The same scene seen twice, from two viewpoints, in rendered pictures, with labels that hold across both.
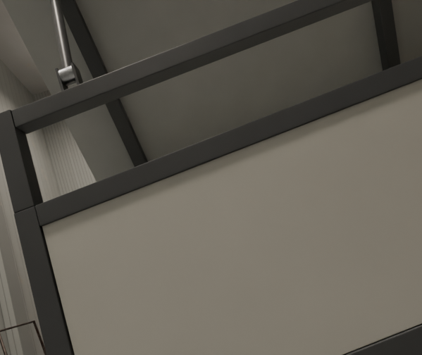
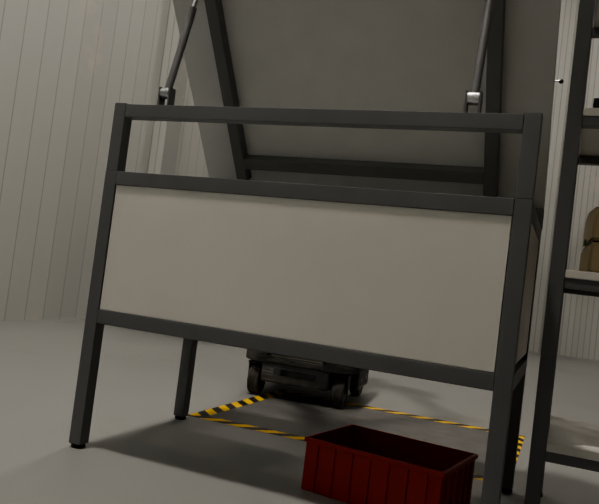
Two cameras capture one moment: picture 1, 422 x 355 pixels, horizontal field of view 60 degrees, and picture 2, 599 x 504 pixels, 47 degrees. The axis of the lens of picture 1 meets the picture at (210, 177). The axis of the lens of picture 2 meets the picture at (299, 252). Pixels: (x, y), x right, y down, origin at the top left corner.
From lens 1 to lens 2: 1.37 m
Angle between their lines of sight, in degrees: 25
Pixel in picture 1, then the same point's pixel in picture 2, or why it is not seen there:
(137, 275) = (148, 236)
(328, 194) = (260, 245)
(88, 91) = (169, 113)
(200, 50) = (241, 116)
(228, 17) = (344, 56)
